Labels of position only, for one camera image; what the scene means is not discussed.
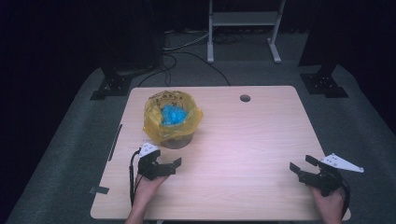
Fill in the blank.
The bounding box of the black stand base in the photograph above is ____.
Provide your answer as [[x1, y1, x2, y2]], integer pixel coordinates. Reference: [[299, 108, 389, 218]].
[[90, 65, 134, 102], [299, 63, 350, 99]]

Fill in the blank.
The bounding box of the person's right hand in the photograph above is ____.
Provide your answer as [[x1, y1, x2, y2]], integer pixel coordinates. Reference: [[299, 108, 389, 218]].
[[310, 186, 347, 219]]

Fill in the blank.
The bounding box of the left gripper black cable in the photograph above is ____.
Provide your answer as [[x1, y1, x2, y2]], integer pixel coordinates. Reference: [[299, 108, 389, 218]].
[[128, 147, 144, 208]]

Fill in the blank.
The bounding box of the grey floor cable bundle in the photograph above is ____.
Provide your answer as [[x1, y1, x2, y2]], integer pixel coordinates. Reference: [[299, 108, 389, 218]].
[[163, 30, 210, 52]]

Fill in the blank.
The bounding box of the white metal stand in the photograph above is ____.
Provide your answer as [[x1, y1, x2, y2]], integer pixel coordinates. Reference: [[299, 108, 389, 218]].
[[206, 0, 287, 65]]

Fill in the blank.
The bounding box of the yellow plastic trash bag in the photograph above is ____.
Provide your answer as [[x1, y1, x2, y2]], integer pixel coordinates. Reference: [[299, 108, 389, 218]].
[[142, 90, 204, 147]]

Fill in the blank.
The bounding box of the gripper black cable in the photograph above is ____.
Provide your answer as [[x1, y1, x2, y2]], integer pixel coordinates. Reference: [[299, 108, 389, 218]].
[[338, 175, 352, 219], [128, 147, 144, 208]]

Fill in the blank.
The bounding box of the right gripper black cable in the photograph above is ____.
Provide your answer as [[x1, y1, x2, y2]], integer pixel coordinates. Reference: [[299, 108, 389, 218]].
[[338, 175, 352, 219]]

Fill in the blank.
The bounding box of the long black floor cable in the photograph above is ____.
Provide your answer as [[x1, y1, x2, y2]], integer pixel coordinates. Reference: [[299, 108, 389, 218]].
[[136, 50, 232, 88]]

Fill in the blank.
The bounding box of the crumpled blue plastic wad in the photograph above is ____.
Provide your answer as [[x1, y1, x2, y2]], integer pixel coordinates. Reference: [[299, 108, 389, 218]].
[[161, 104, 190, 127]]

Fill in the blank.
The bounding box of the black tab under table edge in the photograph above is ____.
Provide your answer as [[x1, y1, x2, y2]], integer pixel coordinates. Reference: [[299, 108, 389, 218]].
[[89, 185, 110, 196]]

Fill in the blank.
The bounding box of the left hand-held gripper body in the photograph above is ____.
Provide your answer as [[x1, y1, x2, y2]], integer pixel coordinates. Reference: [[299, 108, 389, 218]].
[[137, 142, 177, 181]]

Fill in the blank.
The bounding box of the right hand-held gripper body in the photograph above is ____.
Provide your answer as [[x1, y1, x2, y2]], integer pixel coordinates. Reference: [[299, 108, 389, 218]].
[[297, 152, 365, 198]]

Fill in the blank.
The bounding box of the short black floor cable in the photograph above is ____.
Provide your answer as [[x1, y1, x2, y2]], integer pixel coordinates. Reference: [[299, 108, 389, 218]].
[[160, 54, 173, 88]]

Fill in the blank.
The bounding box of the person's left hand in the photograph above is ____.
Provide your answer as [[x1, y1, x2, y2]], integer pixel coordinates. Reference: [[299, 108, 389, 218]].
[[133, 175, 169, 209]]

